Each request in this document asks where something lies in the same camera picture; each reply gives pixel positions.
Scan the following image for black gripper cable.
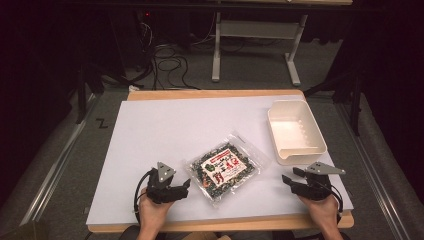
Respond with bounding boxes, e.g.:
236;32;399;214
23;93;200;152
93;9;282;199
329;183;345;215
133;169;155;216

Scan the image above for metal floor rail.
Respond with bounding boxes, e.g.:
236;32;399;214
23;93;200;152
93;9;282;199
335;102;412;240
19;93;102;228

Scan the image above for person's left hand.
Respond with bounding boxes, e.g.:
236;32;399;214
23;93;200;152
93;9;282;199
137;192;175;232

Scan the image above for clear packet of dried food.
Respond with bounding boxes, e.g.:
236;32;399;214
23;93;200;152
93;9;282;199
184;132;272;210

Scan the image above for black stand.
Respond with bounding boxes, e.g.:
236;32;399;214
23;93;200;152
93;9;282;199
302;70;365;137
75;62;105;125

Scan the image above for white plastic bin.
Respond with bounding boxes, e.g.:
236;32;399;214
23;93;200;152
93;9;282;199
266;99;329;167

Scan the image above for black floor cables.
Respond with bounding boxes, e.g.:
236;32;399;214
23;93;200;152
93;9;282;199
138;41;202;91

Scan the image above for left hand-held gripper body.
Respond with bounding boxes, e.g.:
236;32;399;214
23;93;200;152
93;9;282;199
146;161;183;205

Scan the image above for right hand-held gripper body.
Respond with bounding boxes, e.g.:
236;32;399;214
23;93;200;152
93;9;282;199
299;161;347;202

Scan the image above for person's right hand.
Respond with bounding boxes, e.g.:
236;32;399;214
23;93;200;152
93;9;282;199
297;194;340;228

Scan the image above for white metal desk frame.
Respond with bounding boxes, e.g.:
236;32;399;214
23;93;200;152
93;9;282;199
211;11;310;88

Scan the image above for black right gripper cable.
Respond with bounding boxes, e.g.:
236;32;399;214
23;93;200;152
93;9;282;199
329;183;345;215

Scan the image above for white table mat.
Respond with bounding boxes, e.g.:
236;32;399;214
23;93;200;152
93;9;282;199
85;94;355;226

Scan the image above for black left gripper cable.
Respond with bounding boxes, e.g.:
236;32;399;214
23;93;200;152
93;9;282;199
133;169;155;216

